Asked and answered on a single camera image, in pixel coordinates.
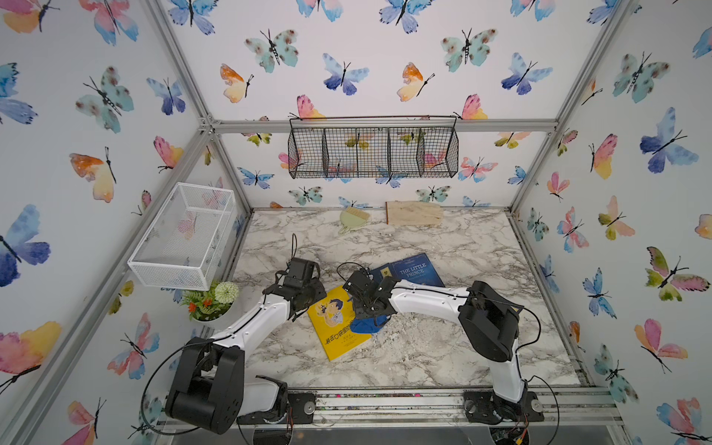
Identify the yellow cover book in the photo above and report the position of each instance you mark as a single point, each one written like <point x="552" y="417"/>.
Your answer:
<point x="332" y="319"/>

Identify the potted flowers white pot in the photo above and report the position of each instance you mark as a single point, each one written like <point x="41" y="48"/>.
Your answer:
<point x="210" y="306"/>

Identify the blue Little Prince book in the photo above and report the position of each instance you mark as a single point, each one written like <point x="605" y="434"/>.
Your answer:
<point x="417" y="269"/>

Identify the black wire wall basket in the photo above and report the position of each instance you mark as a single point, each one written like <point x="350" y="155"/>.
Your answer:
<point x="394" y="147"/>

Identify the blue microfiber cloth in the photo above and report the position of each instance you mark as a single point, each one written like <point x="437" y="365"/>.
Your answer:
<point x="369" y="326"/>

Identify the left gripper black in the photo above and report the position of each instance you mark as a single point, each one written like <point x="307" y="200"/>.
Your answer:
<point x="319" y="289"/>

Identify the dark blue yellow-label book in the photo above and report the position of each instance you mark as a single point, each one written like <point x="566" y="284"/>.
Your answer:
<point x="378" y="274"/>

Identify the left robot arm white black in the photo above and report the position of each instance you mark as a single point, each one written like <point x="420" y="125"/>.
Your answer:
<point x="211" y="389"/>

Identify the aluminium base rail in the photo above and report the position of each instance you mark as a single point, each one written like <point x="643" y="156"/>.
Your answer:
<point x="422" y="408"/>

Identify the white mesh wall basket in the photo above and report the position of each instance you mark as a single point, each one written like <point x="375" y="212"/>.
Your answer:
<point x="184" y="243"/>

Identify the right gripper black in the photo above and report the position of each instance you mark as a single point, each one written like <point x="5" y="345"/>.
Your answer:
<point x="356" y="311"/>

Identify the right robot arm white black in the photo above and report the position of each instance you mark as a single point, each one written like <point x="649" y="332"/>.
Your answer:
<point x="490" y="322"/>

